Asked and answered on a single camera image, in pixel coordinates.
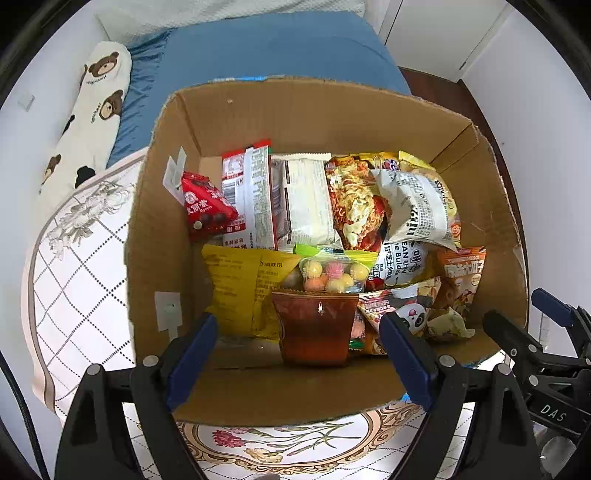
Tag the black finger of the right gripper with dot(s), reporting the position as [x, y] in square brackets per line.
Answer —
[514, 340]

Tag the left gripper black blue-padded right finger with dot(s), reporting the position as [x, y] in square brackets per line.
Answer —
[500, 443]

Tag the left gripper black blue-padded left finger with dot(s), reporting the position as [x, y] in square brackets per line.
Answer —
[95, 442]

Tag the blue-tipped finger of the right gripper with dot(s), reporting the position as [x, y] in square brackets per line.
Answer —
[575, 319]

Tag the pale green small packet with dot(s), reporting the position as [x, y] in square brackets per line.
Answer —
[449, 326]

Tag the orange snack packet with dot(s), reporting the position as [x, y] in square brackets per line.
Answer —
[460, 273]

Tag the panda biscuit packet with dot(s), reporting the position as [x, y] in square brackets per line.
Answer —
[412, 304]

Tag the white grey snack packet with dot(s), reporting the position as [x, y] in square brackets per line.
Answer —
[397, 215]

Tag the colourful candy balls bag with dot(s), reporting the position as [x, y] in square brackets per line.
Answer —
[333, 270]

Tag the dark red jujube packet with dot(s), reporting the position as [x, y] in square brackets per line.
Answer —
[315, 327]

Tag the cheese ramen noodle packet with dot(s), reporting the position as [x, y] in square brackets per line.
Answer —
[361, 216]

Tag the yellow chips packet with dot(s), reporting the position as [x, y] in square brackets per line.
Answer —
[243, 280]

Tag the yellow cracker packet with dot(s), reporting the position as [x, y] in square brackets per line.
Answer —
[433, 212]

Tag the white wafer packet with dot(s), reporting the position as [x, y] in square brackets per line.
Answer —
[302, 194]

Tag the bright red snack packet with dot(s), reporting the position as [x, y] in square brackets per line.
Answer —
[208, 212]

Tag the red white snack packet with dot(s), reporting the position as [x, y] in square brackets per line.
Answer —
[245, 182]

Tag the cardboard milk box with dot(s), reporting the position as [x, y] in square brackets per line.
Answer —
[244, 381]

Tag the bear print long pillow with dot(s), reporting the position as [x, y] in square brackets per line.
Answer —
[90, 132]

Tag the white door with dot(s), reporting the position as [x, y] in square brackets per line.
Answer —
[440, 37]

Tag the blue bed sheet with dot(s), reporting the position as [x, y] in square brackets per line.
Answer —
[319, 44]

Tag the white dotted pillow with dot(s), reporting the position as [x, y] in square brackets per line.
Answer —
[126, 21]

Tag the wall socket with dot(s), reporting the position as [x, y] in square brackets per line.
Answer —
[26, 100]

